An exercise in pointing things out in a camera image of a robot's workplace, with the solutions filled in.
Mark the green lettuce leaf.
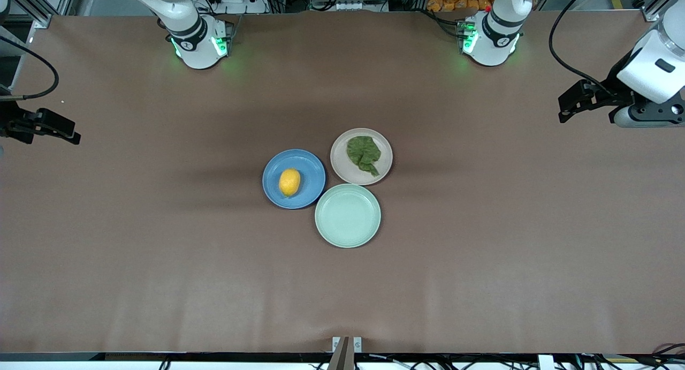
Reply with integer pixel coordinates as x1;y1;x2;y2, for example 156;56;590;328
346;136;382;178

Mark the yellow lemon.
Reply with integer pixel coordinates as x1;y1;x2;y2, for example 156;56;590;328
279;168;301;197

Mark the beige plate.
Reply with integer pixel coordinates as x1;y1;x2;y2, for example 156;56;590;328
330;128;393;186

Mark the pale green plate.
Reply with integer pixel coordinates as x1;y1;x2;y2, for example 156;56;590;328
315;184;382;248

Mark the blue plate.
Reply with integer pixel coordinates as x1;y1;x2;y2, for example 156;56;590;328
262;149;326;209

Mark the aluminium frame corner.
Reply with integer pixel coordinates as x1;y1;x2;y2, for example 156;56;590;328
640;0;685;22
10;0;54;29

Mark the metal bracket with brown post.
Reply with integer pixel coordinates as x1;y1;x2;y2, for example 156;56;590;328
328;336;363;370

